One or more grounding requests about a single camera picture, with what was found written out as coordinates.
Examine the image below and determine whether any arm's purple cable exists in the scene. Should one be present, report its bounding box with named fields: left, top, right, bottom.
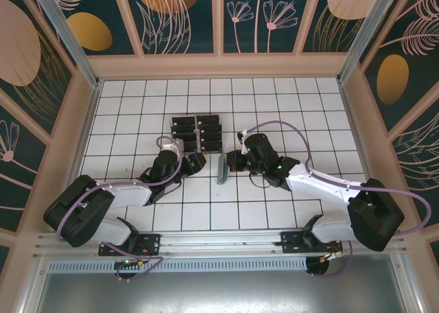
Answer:
left=244, top=120, right=432, bottom=279
left=56, top=136, right=182, bottom=283

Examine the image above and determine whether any aluminium frame post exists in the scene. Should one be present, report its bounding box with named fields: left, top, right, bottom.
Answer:
left=27, top=0, right=104, bottom=89
left=337, top=0, right=412, bottom=84

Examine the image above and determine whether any right arm's purple cable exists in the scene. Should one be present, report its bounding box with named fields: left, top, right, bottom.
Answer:
left=244, top=120, right=432, bottom=279

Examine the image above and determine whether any left arm's black base plate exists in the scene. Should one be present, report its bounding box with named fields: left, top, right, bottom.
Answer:
left=98, top=233, right=161, bottom=257

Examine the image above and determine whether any mint green card holder wallet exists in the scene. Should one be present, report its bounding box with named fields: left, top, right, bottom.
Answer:
left=215, top=154, right=230, bottom=185

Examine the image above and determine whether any clear acrylic tiered card rack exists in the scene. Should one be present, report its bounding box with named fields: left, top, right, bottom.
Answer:
left=169, top=113, right=224, bottom=155

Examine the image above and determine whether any aluminium mounting rail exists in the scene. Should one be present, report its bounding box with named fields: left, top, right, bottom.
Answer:
left=32, top=225, right=407, bottom=259

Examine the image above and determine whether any grey slotted cable duct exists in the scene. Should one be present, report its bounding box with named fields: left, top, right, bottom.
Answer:
left=47, top=257, right=309, bottom=273

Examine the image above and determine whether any right arm's black base plate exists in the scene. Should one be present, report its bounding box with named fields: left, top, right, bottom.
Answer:
left=280, top=231, right=343, bottom=255

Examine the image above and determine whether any left arm's purple cable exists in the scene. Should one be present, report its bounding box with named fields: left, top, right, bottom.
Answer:
left=56, top=136, right=182, bottom=283

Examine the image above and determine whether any grey metal panel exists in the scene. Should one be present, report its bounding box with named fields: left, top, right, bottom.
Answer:
left=32, top=254, right=418, bottom=313

